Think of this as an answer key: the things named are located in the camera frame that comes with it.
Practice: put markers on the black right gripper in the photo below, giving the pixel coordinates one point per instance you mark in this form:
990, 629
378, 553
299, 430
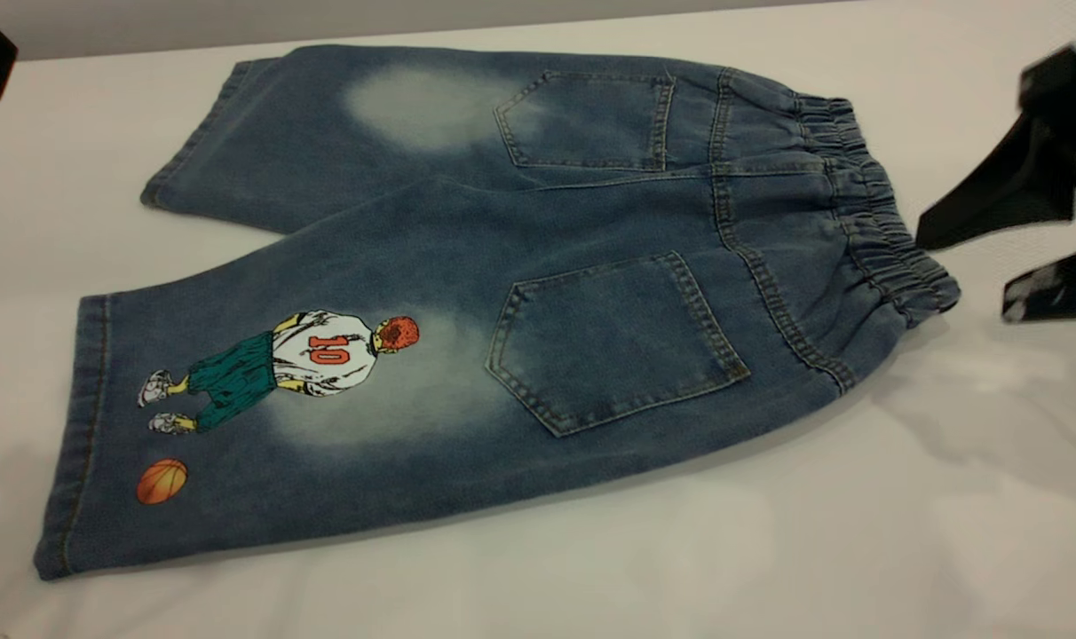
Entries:
1075, 98

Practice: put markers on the blue denim pants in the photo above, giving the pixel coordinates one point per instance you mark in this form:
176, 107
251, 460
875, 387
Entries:
467, 266

